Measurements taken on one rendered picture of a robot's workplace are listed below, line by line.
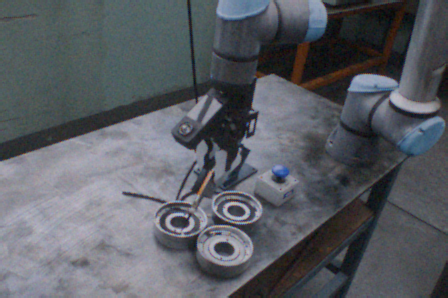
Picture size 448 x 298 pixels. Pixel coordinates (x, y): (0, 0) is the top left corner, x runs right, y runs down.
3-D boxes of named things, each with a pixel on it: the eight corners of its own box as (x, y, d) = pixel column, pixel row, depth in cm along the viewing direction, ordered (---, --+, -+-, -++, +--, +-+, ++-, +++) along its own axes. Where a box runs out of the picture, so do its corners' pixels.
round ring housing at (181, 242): (209, 250, 87) (212, 234, 85) (155, 253, 85) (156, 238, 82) (199, 214, 96) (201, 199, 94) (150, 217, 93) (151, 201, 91)
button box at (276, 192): (277, 208, 101) (282, 191, 99) (253, 192, 105) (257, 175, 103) (298, 194, 107) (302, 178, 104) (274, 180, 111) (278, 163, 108)
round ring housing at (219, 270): (257, 277, 83) (261, 261, 81) (202, 284, 80) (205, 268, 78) (239, 237, 92) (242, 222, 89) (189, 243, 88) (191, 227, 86)
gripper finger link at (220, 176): (244, 182, 87) (247, 140, 83) (224, 194, 83) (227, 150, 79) (231, 176, 89) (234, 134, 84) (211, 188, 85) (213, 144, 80)
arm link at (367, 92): (362, 109, 129) (376, 66, 122) (396, 132, 120) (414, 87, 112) (331, 114, 124) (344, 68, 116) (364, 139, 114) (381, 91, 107)
